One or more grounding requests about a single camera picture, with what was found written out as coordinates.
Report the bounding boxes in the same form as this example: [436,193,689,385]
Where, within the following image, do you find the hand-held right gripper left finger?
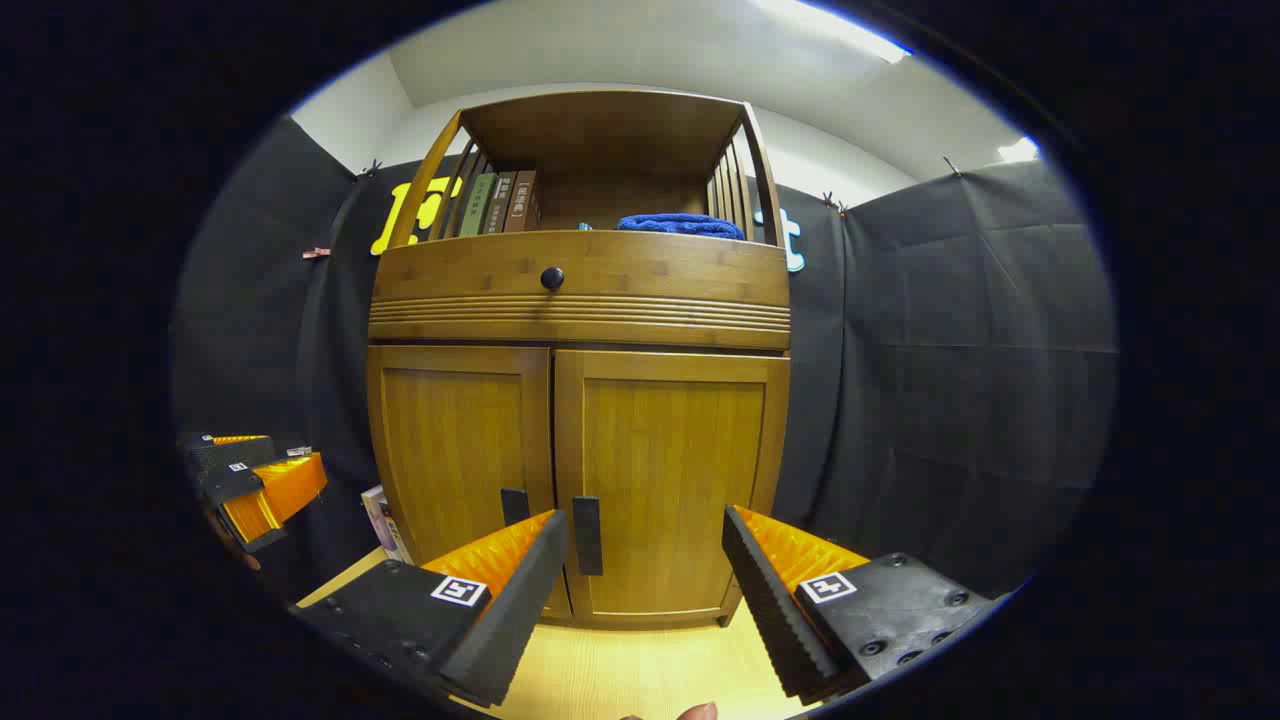
[290,508,571,709]

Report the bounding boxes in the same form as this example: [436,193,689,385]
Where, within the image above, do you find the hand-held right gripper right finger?
[722,505,1001,706]

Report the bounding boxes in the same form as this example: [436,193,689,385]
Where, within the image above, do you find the wooden shoe cabinet door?
[366,345,573,619]
[553,350,793,626]

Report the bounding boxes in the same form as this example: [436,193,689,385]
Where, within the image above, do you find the wooden double-door shoe cabinet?
[366,90,793,629]

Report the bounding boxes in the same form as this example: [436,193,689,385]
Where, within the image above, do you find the small white box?
[361,485,413,566]

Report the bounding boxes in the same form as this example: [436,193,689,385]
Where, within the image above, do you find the black backdrop cloth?
[170,115,1119,601]

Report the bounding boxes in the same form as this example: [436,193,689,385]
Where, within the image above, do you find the light green book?
[460,173,498,238]

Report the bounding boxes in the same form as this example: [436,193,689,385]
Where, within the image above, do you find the wooden drawer front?
[368,231,792,333]

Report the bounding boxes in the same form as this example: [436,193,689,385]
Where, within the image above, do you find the brown book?
[503,170,542,234]

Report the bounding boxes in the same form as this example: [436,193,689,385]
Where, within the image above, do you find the blue folded towel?
[616,213,746,241]

